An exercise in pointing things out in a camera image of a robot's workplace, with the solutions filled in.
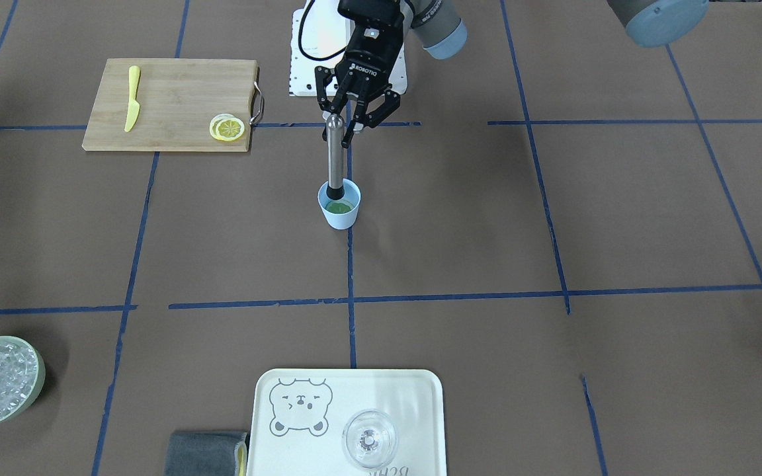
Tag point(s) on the clear wine glass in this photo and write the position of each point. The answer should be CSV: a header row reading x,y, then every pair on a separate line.
x,y
370,440

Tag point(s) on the yellow plastic knife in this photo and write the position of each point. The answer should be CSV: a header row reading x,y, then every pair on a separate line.
x,y
133,106

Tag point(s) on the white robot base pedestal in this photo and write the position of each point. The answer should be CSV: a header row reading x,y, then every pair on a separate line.
x,y
319,38

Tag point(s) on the bamboo cutting board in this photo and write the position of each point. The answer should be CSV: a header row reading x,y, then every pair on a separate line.
x,y
178,97

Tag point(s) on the lemon slice on board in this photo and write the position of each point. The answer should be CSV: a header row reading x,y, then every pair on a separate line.
x,y
226,127

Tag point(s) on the lemon slice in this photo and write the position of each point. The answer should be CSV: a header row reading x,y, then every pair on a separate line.
x,y
226,127
338,207

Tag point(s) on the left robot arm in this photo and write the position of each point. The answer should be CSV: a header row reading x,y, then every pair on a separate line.
x,y
442,30

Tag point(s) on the light blue plastic cup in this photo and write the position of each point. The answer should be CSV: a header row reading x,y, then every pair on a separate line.
x,y
352,194

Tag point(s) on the steel muddler with black tip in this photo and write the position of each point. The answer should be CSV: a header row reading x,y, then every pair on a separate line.
x,y
335,158

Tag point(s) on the grey folded cloth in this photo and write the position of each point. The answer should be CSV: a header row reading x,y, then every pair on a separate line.
x,y
206,453

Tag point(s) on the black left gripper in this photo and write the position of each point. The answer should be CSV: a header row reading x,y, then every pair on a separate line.
x,y
367,55

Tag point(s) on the cream bear serving tray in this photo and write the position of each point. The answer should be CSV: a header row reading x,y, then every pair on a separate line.
x,y
299,416

